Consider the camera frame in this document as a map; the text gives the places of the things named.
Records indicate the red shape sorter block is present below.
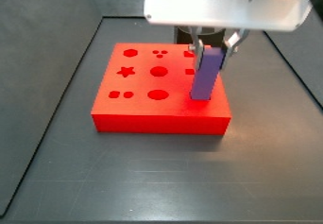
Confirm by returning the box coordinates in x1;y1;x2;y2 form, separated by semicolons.
91;43;231;135

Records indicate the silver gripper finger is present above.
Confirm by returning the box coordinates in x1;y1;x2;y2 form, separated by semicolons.
220;28;249;68
188;26;204;69

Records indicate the purple rectangular block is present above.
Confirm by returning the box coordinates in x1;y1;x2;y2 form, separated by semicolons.
191;47;224;100

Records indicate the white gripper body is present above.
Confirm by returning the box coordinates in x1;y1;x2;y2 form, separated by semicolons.
144;0;311;31

